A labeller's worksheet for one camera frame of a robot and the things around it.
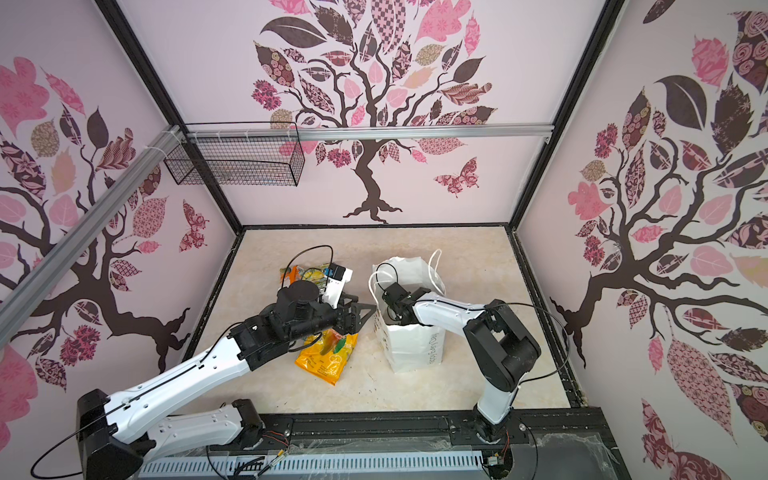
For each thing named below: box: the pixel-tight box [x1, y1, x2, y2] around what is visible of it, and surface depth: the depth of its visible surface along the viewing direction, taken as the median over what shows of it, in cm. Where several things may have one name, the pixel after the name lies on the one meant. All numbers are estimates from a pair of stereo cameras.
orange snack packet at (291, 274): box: [279, 265, 303, 288], surface depth 102 cm
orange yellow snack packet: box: [295, 328, 359, 385], surface depth 81 cm
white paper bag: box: [368, 250, 446, 373], surface depth 74 cm
